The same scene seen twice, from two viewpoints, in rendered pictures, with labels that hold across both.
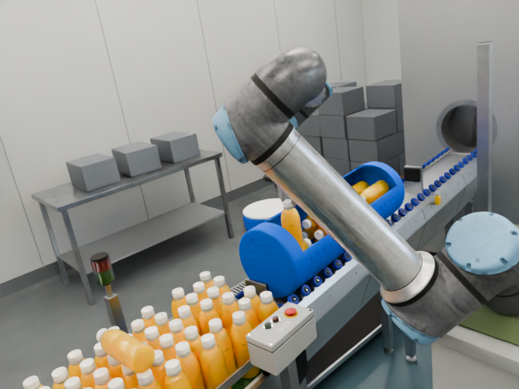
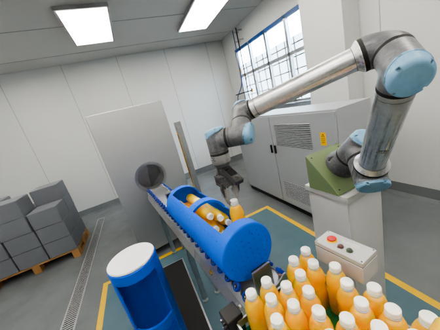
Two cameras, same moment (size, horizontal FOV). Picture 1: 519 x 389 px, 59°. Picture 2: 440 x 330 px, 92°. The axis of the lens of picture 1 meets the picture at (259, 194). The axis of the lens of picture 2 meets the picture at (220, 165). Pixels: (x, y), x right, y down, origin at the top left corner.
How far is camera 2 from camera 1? 1.55 m
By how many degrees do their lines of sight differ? 67
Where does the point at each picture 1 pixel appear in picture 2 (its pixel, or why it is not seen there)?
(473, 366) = (362, 201)
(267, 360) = (374, 264)
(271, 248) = (253, 234)
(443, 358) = (352, 209)
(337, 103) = (13, 210)
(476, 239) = not seen: hidden behind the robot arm
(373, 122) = (55, 209)
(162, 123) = not seen: outside the picture
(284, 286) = (264, 256)
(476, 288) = not seen: hidden behind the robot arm
